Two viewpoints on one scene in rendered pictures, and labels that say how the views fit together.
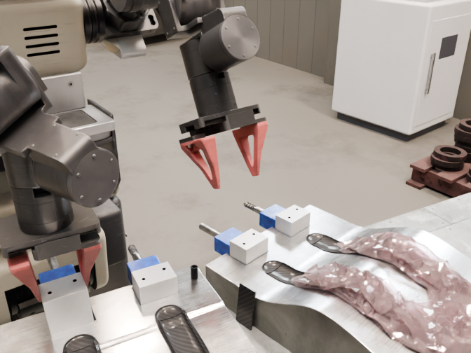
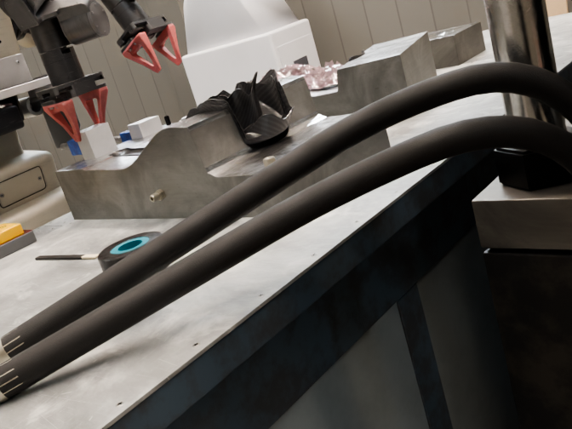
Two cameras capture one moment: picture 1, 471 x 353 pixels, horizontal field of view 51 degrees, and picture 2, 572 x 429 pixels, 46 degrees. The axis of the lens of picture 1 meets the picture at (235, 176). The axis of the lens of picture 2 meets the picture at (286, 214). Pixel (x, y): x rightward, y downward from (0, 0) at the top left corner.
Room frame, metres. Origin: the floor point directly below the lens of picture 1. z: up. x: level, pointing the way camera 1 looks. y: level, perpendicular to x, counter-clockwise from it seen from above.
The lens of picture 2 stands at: (-0.76, 0.30, 1.05)
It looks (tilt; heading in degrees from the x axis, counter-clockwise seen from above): 17 degrees down; 342
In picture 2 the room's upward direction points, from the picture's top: 17 degrees counter-clockwise
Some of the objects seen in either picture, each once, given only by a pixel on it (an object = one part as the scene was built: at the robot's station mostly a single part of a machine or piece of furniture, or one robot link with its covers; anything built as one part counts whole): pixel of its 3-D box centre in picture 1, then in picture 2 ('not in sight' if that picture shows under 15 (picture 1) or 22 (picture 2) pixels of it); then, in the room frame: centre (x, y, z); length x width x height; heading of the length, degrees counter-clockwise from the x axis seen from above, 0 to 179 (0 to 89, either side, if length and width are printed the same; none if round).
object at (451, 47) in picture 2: not in sight; (432, 49); (0.68, -0.65, 0.83); 0.20 x 0.15 x 0.07; 28
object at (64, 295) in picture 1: (58, 281); (82, 144); (0.50, 0.22, 0.91); 0.13 x 0.05 x 0.05; 28
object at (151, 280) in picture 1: (144, 270); (133, 136); (0.56, 0.13, 0.89); 0.13 x 0.05 x 0.05; 27
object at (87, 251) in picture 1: (66, 256); (86, 108); (0.48, 0.20, 0.97); 0.07 x 0.07 x 0.09; 28
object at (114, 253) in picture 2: not in sight; (134, 258); (0.03, 0.24, 0.82); 0.08 x 0.08 x 0.04
